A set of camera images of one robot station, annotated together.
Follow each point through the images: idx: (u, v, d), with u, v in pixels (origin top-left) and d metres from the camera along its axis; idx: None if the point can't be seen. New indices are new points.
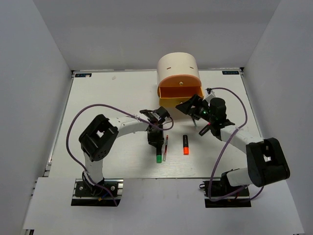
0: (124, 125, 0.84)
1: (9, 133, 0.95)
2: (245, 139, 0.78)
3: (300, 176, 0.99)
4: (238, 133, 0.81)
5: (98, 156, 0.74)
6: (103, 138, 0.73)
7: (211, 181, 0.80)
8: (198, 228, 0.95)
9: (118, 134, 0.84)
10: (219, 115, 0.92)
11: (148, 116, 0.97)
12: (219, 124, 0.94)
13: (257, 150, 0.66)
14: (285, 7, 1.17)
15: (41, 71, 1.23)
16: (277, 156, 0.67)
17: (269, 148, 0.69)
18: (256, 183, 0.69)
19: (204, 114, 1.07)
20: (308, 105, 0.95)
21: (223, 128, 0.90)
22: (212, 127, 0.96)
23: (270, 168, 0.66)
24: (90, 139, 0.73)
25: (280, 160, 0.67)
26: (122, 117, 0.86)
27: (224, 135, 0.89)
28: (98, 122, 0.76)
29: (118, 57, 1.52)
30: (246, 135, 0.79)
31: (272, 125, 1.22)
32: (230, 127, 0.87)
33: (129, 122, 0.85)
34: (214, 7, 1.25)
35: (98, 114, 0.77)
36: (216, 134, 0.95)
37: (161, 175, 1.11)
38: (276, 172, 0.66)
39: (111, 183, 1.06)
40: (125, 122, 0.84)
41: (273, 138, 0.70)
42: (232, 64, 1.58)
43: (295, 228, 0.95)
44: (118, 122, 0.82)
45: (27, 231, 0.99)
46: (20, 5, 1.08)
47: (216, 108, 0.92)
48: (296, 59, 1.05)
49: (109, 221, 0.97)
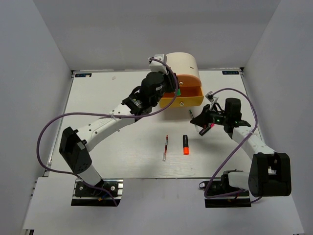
0: (97, 132, 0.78)
1: (9, 133, 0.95)
2: (255, 147, 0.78)
3: (299, 176, 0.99)
4: (250, 138, 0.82)
5: (79, 169, 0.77)
6: (74, 155, 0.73)
7: (211, 181, 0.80)
8: (198, 227, 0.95)
9: (94, 143, 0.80)
10: (234, 111, 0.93)
11: (131, 107, 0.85)
12: (232, 121, 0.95)
13: (264, 164, 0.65)
14: (284, 8, 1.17)
15: (41, 71, 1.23)
16: (282, 173, 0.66)
17: (277, 161, 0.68)
18: (253, 192, 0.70)
19: (218, 122, 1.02)
20: (308, 105, 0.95)
21: (237, 127, 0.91)
22: (225, 123, 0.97)
23: (272, 181, 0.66)
24: (65, 157, 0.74)
25: (285, 178, 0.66)
26: (95, 124, 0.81)
27: (235, 134, 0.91)
28: (65, 139, 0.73)
29: (117, 58, 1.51)
30: (256, 142, 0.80)
31: (272, 124, 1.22)
32: (244, 129, 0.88)
33: (102, 127, 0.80)
34: (214, 7, 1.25)
35: (64, 129, 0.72)
36: (228, 130, 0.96)
37: (161, 175, 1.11)
38: (276, 188, 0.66)
39: (111, 183, 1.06)
40: (97, 129, 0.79)
41: (284, 154, 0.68)
42: (232, 63, 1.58)
43: (294, 228, 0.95)
44: (88, 131, 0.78)
45: (27, 231, 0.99)
46: (20, 5, 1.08)
47: (231, 105, 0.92)
48: (295, 59, 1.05)
49: (109, 220, 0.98)
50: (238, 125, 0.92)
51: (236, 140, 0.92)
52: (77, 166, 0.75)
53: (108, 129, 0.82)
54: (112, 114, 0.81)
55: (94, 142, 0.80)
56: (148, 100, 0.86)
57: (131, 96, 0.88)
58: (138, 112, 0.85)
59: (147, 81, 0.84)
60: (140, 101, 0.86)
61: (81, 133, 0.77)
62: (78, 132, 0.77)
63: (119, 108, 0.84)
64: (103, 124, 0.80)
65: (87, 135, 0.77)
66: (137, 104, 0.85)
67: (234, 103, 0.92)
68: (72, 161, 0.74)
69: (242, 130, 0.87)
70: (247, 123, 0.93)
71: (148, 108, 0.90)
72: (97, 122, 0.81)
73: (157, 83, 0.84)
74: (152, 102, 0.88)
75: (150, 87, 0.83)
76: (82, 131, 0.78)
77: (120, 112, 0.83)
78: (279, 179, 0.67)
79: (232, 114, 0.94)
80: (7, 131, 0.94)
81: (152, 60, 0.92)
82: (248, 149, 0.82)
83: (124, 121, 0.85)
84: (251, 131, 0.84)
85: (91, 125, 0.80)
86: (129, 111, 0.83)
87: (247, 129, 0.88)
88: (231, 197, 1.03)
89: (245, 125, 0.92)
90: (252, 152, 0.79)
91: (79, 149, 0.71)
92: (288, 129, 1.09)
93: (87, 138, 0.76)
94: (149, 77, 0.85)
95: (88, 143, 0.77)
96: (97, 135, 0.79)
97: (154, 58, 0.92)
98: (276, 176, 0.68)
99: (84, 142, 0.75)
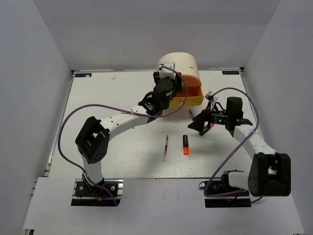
0: (118, 125, 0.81)
1: (9, 133, 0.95)
2: (255, 147, 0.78)
3: (299, 176, 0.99)
4: (252, 137, 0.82)
5: (95, 159, 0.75)
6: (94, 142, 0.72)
7: (211, 181, 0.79)
8: (198, 228, 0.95)
9: (112, 135, 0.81)
10: (235, 109, 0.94)
11: (146, 108, 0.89)
12: (234, 119, 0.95)
13: (264, 164, 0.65)
14: (284, 8, 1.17)
15: (41, 71, 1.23)
16: (283, 174, 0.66)
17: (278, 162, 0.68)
18: (252, 191, 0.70)
19: (219, 122, 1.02)
20: (308, 105, 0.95)
21: (238, 126, 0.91)
22: (227, 121, 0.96)
23: (271, 181, 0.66)
24: (84, 144, 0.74)
25: (285, 179, 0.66)
26: (116, 117, 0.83)
27: (236, 133, 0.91)
28: (88, 126, 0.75)
29: (117, 57, 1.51)
30: (257, 141, 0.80)
31: (272, 125, 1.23)
32: (245, 127, 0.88)
33: (123, 120, 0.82)
34: (214, 7, 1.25)
35: (89, 117, 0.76)
36: (230, 129, 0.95)
37: (161, 175, 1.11)
38: (275, 188, 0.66)
39: (111, 183, 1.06)
40: (119, 121, 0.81)
41: (285, 154, 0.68)
42: (232, 63, 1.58)
43: (294, 228, 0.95)
44: (110, 122, 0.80)
45: (27, 231, 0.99)
46: (20, 5, 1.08)
47: (232, 103, 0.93)
48: (295, 59, 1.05)
49: (109, 220, 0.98)
50: (240, 123, 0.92)
51: (237, 138, 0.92)
52: (94, 155, 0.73)
53: (127, 125, 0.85)
54: (131, 111, 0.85)
55: (113, 134, 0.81)
56: (161, 103, 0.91)
57: (145, 100, 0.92)
58: (152, 114, 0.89)
59: (160, 86, 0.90)
60: (153, 104, 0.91)
61: (104, 123, 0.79)
62: (101, 121, 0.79)
63: (136, 107, 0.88)
64: (124, 118, 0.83)
65: (109, 125, 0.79)
66: (150, 107, 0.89)
67: (235, 100, 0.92)
68: (90, 149, 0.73)
69: (243, 129, 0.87)
70: (249, 123, 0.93)
71: (160, 112, 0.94)
72: (118, 116, 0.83)
73: (168, 90, 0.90)
74: (164, 105, 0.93)
75: (161, 93, 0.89)
76: (104, 121, 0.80)
77: (137, 110, 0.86)
78: (279, 179, 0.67)
79: (234, 113, 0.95)
80: (7, 131, 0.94)
81: (163, 67, 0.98)
82: (249, 149, 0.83)
83: (140, 121, 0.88)
84: (253, 131, 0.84)
85: (113, 117, 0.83)
86: (145, 111, 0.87)
87: (248, 128, 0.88)
88: (231, 197, 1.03)
89: (247, 124, 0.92)
90: (253, 152, 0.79)
91: (102, 135, 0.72)
92: (287, 129, 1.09)
93: (110, 128, 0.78)
94: (161, 83, 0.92)
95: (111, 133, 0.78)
96: (118, 127, 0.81)
97: (164, 65, 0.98)
98: (276, 176, 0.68)
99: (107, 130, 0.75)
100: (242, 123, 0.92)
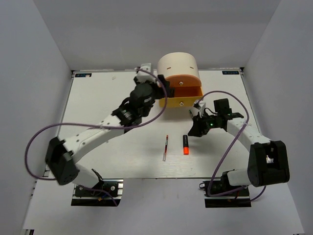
0: (84, 143, 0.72)
1: (9, 133, 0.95)
2: (251, 137, 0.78)
3: (299, 176, 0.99)
4: (245, 129, 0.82)
5: (65, 180, 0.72)
6: (59, 166, 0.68)
7: (212, 180, 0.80)
8: (198, 228, 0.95)
9: (81, 154, 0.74)
10: (223, 107, 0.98)
11: (121, 118, 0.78)
12: (225, 114, 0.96)
13: (261, 152, 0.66)
14: (284, 7, 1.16)
15: (41, 71, 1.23)
16: (279, 160, 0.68)
17: (274, 149, 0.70)
18: (254, 183, 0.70)
19: (212, 126, 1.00)
20: (308, 105, 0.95)
21: (231, 120, 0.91)
22: (218, 118, 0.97)
23: (271, 170, 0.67)
24: (52, 168, 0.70)
25: (282, 165, 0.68)
26: (83, 133, 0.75)
27: (230, 128, 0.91)
28: (52, 150, 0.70)
29: (117, 57, 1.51)
30: (253, 133, 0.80)
31: (272, 125, 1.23)
32: (237, 120, 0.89)
33: (91, 137, 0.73)
34: (214, 7, 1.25)
35: (52, 138, 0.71)
36: (223, 125, 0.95)
37: (160, 175, 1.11)
38: (275, 176, 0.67)
39: (111, 183, 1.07)
40: (85, 140, 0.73)
41: (279, 141, 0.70)
42: (232, 63, 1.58)
43: (294, 228, 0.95)
44: (76, 142, 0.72)
45: (27, 231, 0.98)
46: (20, 5, 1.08)
47: (218, 102, 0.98)
48: (295, 59, 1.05)
49: (109, 220, 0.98)
50: (232, 117, 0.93)
51: (231, 132, 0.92)
52: (63, 177, 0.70)
53: (98, 140, 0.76)
54: (101, 125, 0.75)
55: (81, 154, 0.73)
56: (139, 110, 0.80)
57: (121, 107, 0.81)
58: (128, 125, 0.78)
59: (137, 91, 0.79)
60: (130, 112, 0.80)
61: (69, 143, 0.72)
62: (65, 142, 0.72)
63: (108, 119, 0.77)
64: (92, 134, 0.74)
65: (74, 145, 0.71)
66: (127, 115, 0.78)
67: (221, 101, 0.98)
68: (57, 172, 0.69)
69: (236, 123, 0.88)
70: (240, 115, 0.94)
71: (139, 120, 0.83)
72: (85, 132, 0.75)
73: (147, 95, 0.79)
74: (143, 113, 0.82)
75: (139, 99, 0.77)
76: (70, 141, 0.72)
77: (109, 123, 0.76)
78: (277, 167, 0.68)
79: (223, 110, 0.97)
80: (7, 131, 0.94)
81: (139, 71, 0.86)
82: (245, 141, 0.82)
83: (114, 133, 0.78)
84: (245, 123, 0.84)
85: (79, 134, 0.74)
86: (118, 123, 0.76)
87: (241, 121, 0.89)
88: (231, 197, 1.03)
89: (239, 117, 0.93)
90: (248, 143, 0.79)
91: (65, 161, 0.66)
92: (287, 129, 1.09)
93: (74, 150, 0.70)
94: (139, 87, 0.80)
95: (76, 155, 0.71)
96: (85, 146, 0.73)
97: (141, 68, 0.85)
98: (274, 164, 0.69)
99: (70, 153, 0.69)
100: (234, 117, 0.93)
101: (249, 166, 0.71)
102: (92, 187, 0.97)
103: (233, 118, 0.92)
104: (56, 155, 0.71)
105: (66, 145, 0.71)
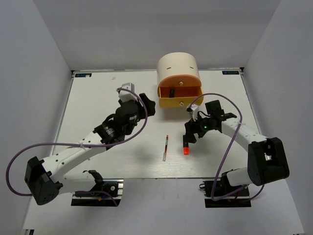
0: (64, 163, 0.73)
1: (9, 133, 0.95)
2: (247, 137, 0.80)
3: (299, 176, 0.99)
4: (241, 129, 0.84)
5: (44, 199, 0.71)
6: (37, 187, 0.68)
7: (215, 180, 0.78)
8: (198, 228, 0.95)
9: (62, 174, 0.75)
10: (215, 109, 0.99)
11: (103, 135, 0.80)
12: (218, 115, 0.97)
13: (259, 151, 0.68)
14: (284, 7, 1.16)
15: (41, 71, 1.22)
16: (278, 156, 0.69)
17: (271, 147, 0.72)
18: (255, 182, 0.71)
19: (205, 128, 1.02)
20: (308, 105, 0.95)
21: (225, 120, 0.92)
22: (212, 120, 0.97)
23: (270, 167, 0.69)
24: (31, 187, 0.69)
25: (281, 161, 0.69)
26: (63, 153, 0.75)
27: (225, 129, 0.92)
28: (29, 170, 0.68)
29: (117, 57, 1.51)
30: (248, 132, 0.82)
31: (272, 125, 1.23)
32: (231, 120, 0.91)
33: (70, 157, 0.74)
34: (214, 7, 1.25)
35: (31, 158, 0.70)
36: (217, 126, 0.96)
37: (161, 175, 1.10)
38: (275, 173, 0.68)
39: (111, 183, 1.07)
40: (64, 159, 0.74)
41: (276, 138, 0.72)
42: (232, 63, 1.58)
43: (294, 228, 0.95)
44: (55, 162, 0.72)
45: (27, 231, 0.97)
46: (20, 5, 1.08)
47: (210, 104, 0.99)
48: (295, 59, 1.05)
49: (109, 220, 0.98)
50: (225, 117, 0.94)
51: (226, 133, 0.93)
52: (41, 198, 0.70)
53: (78, 159, 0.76)
54: (81, 143, 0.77)
55: (60, 174, 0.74)
56: (122, 128, 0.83)
57: (104, 124, 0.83)
58: (110, 141, 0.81)
59: (121, 110, 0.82)
60: (113, 129, 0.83)
61: (47, 163, 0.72)
62: (44, 162, 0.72)
63: (90, 136, 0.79)
64: (72, 153, 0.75)
65: (53, 165, 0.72)
66: (109, 132, 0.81)
67: (212, 103, 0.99)
68: (35, 192, 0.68)
69: (231, 123, 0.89)
70: (233, 115, 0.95)
71: (121, 138, 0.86)
72: (65, 152, 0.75)
73: (131, 113, 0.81)
74: (125, 131, 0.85)
75: (124, 116, 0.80)
76: (48, 161, 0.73)
77: (90, 141, 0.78)
78: (276, 163, 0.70)
79: (215, 112, 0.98)
80: (7, 131, 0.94)
81: (120, 90, 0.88)
82: (241, 140, 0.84)
83: (96, 151, 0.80)
84: (239, 123, 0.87)
85: (59, 154, 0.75)
86: (99, 140, 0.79)
87: (235, 121, 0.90)
88: (231, 197, 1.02)
89: (231, 117, 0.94)
90: (245, 143, 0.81)
91: (43, 182, 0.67)
92: (287, 129, 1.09)
93: (53, 170, 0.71)
94: (123, 106, 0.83)
95: (54, 176, 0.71)
96: (65, 166, 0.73)
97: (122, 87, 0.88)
98: (273, 161, 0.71)
99: (48, 174, 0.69)
100: (228, 117, 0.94)
101: (248, 166, 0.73)
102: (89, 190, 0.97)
103: (227, 119, 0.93)
104: (34, 175, 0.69)
105: (44, 165, 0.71)
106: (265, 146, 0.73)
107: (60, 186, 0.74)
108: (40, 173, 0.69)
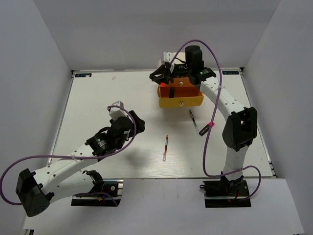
0: (55, 176, 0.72)
1: (10, 133, 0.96)
2: (226, 105, 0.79)
3: (300, 176, 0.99)
4: (222, 96, 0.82)
5: (34, 211, 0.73)
6: (29, 199, 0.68)
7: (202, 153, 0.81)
8: (198, 228, 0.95)
9: (53, 186, 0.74)
10: (196, 61, 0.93)
11: (94, 148, 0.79)
12: (198, 72, 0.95)
13: (236, 123, 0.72)
14: (285, 7, 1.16)
15: (41, 71, 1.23)
16: (252, 124, 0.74)
17: (246, 115, 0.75)
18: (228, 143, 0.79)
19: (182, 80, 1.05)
20: (307, 105, 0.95)
21: (204, 81, 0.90)
22: (190, 76, 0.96)
23: (244, 133, 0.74)
24: (21, 199, 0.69)
25: (253, 128, 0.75)
26: (55, 165, 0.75)
27: (204, 89, 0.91)
28: (21, 181, 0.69)
29: (117, 57, 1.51)
30: (227, 99, 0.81)
31: (272, 124, 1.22)
32: (212, 82, 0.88)
33: (61, 169, 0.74)
34: (214, 6, 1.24)
35: (24, 169, 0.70)
36: (195, 82, 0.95)
37: (160, 175, 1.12)
38: (247, 136, 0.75)
39: (111, 183, 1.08)
40: (56, 172, 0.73)
41: (252, 108, 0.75)
42: (233, 63, 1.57)
43: (295, 229, 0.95)
44: (46, 174, 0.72)
45: (27, 231, 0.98)
46: (20, 6, 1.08)
47: (192, 54, 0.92)
48: (295, 58, 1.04)
49: (109, 220, 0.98)
50: (204, 76, 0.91)
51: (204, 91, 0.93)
52: (33, 208, 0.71)
53: (68, 172, 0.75)
54: (73, 155, 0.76)
55: (52, 185, 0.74)
56: (114, 141, 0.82)
57: (97, 135, 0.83)
58: (102, 153, 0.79)
59: (115, 125, 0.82)
60: (105, 142, 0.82)
61: (38, 176, 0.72)
62: (36, 174, 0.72)
63: (82, 149, 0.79)
64: (63, 166, 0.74)
65: (43, 177, 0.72)
66: (101, 145, 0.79)
67: (194, 53, 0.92)
68: (27, 203, 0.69)
69: (211, 85, 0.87)
70: (213, 73, 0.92)
71: (112, 150, 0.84)
72: (56, 164, 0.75)
73: (126, 128, 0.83)
74: (117, 144, 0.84)
75: (119, 130, 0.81)
76: (40, 173, 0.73)
77: (81, 152, 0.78)
78: (248, 129, 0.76)
79: (195, 65, 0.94)
80: (7, 130, 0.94)
81: (111, 107, 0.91)
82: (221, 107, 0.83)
83: (88, 163, 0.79)
84: (220, 86, 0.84)
85: (51, 166, 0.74)
86: (91, 152, 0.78)
87: (215, 83, 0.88)
88: (231, 197, 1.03)
89: (211, 75, 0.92)
90: (225, 111, 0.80)
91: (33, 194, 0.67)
92: (287, 129, 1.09)
93: (43, 182, 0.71)
94: (119, 120, 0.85)
95: (45, 187, 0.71)
96: (56, 178, 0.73)
97: (112, 106, 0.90)
98: (246, 127, 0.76)
99: (39, 186, 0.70)
100: (207, 76, 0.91)
101: (224, 130, 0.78)
102: (89, 191, 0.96)
103: (207, 79, 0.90)
104: (27, 186, 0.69)
105: (35, 177, 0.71)
106: (241, 114, 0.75)
107: (51, 196, 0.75)
108: (32, 185, 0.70)
